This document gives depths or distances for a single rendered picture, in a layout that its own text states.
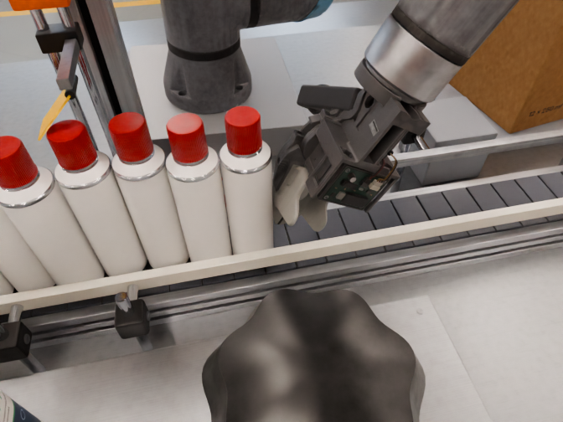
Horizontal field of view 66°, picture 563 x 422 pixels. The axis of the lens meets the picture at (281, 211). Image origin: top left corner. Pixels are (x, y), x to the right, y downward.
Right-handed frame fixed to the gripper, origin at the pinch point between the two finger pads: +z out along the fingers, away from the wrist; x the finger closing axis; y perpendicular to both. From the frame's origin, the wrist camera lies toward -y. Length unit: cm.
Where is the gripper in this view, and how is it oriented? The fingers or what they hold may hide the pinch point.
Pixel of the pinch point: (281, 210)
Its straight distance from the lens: 51.8
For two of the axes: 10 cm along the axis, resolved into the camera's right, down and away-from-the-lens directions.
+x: 8.5, 1.9, 4.9
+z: -4.9, 6.6, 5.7
